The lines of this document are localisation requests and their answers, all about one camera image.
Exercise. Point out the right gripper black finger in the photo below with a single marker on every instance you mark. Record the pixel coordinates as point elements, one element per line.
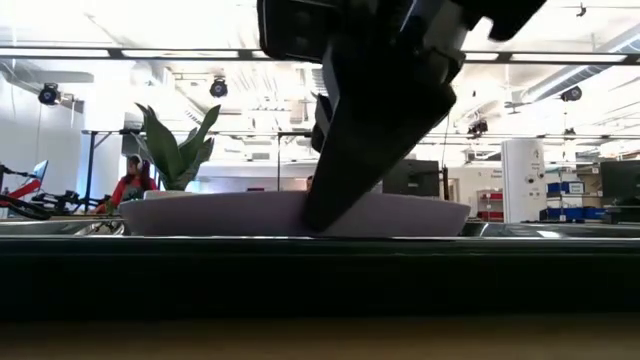
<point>321,122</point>
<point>360,150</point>

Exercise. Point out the lavender plate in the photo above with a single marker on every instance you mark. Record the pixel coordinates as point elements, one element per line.
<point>210,215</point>

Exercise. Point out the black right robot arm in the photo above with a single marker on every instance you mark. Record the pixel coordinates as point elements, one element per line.
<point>510,15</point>

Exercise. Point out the dark green tray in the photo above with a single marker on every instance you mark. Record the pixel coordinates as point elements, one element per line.
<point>320,280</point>

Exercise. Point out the person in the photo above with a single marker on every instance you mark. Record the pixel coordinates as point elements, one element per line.
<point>132,187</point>
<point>310,183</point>

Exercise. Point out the black computer monitor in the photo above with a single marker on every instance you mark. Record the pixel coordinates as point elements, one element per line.
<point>620,180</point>
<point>415,177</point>

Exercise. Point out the black ceiling spot lamp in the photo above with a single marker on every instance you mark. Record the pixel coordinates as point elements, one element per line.
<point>49,94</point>
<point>219,88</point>
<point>571,94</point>

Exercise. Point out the green plant in white pot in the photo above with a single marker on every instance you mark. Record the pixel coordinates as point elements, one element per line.
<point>172,155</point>

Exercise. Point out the white pillar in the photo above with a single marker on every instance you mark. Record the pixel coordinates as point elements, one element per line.
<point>524,180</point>

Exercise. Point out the blue storage bin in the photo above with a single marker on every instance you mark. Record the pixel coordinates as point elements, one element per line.
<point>575,213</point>
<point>567,188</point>

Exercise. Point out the tilted computer monitor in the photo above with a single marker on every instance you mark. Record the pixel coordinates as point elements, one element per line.
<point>39,175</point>

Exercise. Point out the black background rig frame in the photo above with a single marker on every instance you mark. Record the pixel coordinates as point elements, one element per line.
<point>279,160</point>

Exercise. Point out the black frame bar with lights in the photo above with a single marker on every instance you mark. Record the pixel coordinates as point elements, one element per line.
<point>115,53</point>

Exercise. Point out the black background stand frame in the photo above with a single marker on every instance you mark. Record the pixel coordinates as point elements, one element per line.
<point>90,165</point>

